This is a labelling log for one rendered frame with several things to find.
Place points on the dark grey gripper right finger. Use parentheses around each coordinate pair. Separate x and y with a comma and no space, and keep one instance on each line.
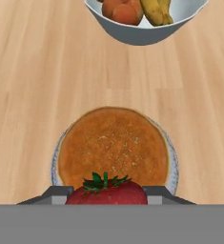
(158,195)

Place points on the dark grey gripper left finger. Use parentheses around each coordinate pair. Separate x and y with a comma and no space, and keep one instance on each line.
(54,196)

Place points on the red strawberry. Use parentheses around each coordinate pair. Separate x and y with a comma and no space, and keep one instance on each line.
(113,193)

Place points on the brown pancake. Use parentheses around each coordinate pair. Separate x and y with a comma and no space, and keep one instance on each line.
(113,146)

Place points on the white patterned plate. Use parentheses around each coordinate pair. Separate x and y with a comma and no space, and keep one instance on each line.
(173,158)

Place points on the white fruit bowl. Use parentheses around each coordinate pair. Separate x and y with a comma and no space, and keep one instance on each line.
(142,33)

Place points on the yellow banana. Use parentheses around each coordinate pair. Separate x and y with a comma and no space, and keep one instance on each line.
(156,12)

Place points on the orange round fruit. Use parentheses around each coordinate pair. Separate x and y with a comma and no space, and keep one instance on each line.
(124,12)

